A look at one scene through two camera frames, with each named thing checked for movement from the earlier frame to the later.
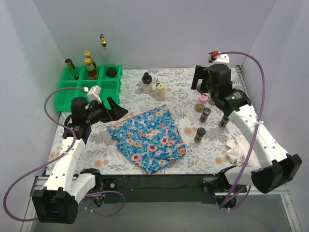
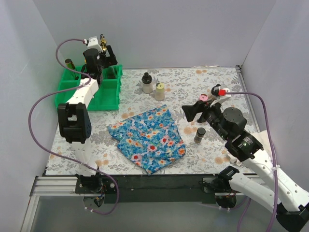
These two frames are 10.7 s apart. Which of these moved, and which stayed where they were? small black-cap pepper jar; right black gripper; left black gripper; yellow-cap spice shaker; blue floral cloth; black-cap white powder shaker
Moved: right black gripper; left black gripper
Stayed: yellow-cap spice shaker; blue floral cloth; black-cap white powder shaker; small black-cap pepper jar
